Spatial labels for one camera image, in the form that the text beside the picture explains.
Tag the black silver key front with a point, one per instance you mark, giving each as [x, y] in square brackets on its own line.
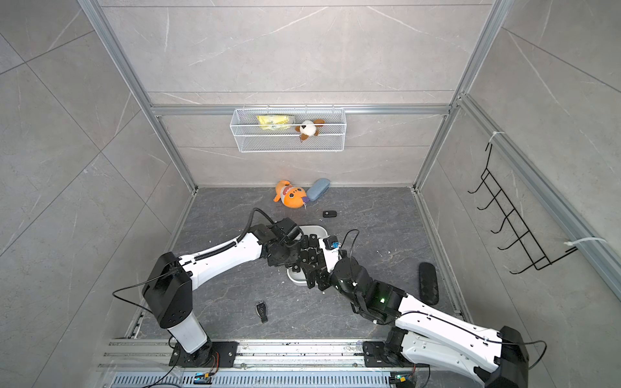
[261, 310]

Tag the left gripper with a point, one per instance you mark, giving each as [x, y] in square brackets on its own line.
[297, 251]

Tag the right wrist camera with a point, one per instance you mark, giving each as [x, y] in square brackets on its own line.
[331, 252]

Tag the black wall hook rack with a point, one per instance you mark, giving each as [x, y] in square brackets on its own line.
[513, 221]

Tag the white wire wall basket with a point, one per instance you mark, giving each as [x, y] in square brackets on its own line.
[250, 138]

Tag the brown white plush dog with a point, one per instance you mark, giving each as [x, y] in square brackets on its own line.
[309, 129]

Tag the yellow item in basket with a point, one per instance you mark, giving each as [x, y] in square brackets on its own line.
[275, 122]

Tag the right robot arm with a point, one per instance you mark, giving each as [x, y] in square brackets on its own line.
[420, 334]

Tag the white storage box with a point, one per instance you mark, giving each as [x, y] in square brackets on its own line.
[299, 278]

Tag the orange plush toy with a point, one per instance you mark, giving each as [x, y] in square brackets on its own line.
[290, 196]

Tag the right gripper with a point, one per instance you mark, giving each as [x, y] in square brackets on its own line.
[311, 273]

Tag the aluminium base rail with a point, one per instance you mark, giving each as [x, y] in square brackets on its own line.
[270, 363]

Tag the black oval object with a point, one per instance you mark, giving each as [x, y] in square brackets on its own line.
[428, 284]

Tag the blue grey pouch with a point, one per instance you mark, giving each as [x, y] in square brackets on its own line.
[318, 189]

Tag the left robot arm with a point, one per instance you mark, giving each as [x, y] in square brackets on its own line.
[169, 291]

